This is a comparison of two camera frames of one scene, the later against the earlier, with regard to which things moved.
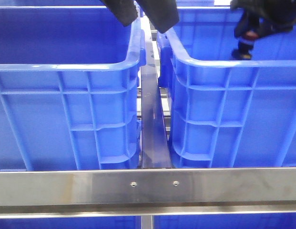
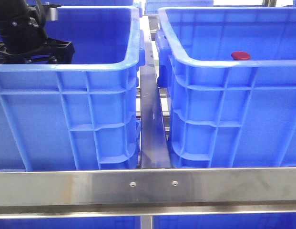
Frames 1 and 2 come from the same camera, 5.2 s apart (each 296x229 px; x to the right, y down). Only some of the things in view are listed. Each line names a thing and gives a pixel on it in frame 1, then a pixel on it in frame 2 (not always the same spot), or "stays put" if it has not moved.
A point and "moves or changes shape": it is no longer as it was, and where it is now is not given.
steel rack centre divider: [155, 151] stays put
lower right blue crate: [291, 221] stays put
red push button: [245, 45] moves or changes shape
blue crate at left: [66, 88] stays put
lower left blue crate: [133, 222] stays put
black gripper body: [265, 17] -> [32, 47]
